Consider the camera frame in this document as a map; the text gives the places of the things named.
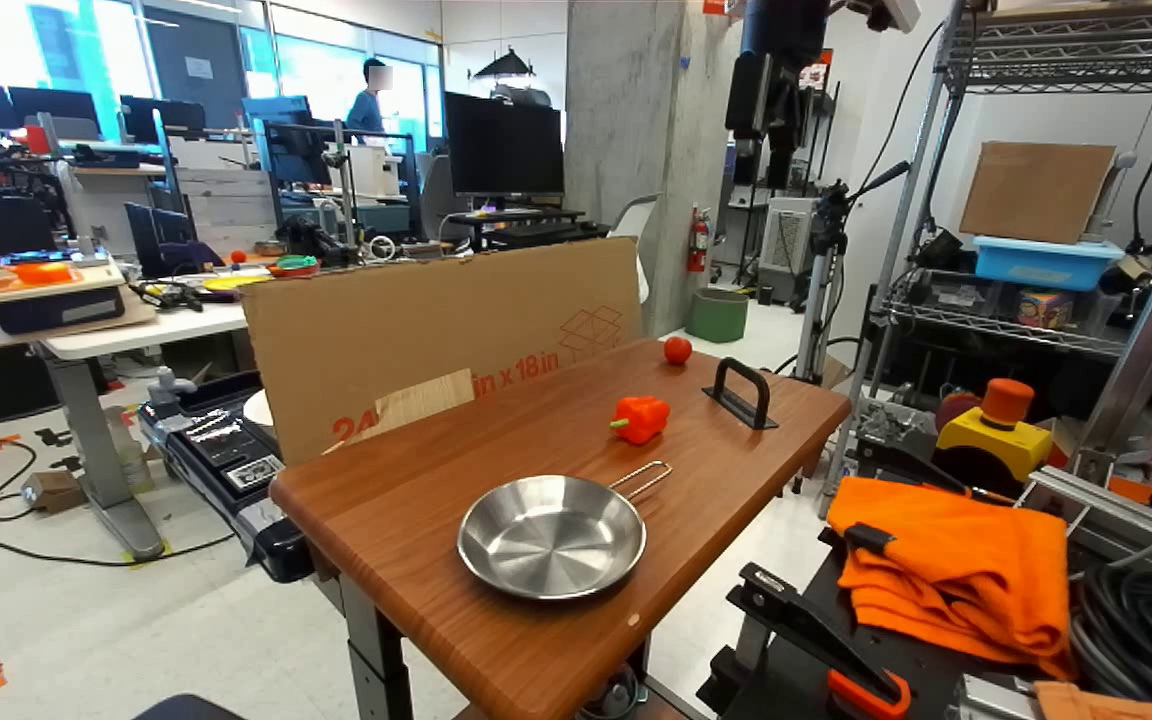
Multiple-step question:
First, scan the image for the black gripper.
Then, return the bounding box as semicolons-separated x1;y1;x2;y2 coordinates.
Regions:
725;0;828;186

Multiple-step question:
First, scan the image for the black handle object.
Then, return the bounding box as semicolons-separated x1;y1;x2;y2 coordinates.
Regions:
709;357;773;432

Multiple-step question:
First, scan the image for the black computer monitor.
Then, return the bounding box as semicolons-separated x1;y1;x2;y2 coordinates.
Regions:
443;92;562;197

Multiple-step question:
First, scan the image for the blue plastic bin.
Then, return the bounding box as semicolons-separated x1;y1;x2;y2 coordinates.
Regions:
974;236;1125;293

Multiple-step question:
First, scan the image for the orange toy bell pepper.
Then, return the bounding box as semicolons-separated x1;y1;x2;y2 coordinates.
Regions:
612;397;671;447

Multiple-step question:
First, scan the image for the person in blue shirt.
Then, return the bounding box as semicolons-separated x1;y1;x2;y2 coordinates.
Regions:
345;55;387;136

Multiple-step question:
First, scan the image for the yellow emergency stop button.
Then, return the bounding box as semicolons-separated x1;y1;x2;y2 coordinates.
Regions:
932;377;1057;487

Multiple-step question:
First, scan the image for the brown cardboard sheet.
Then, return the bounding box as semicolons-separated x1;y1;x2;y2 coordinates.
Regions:
245;240;643;462

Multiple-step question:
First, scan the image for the small steel frying pan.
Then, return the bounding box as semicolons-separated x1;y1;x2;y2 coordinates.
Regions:
454;459;671;605

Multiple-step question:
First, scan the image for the orange folded cloth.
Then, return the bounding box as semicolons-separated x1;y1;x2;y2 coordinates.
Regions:
828;474;1072;681

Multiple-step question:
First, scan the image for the black orange clamp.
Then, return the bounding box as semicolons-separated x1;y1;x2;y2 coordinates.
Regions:
728;565;915;720

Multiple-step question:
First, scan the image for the white side desk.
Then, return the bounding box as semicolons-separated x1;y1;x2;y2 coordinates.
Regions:
0;261;247;559

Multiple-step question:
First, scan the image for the metal wire shelf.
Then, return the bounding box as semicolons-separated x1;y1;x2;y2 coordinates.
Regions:
862;0;1152;451

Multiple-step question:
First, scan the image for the coiled black cable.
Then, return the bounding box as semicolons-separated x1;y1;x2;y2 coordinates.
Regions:
1067;524;1152;712

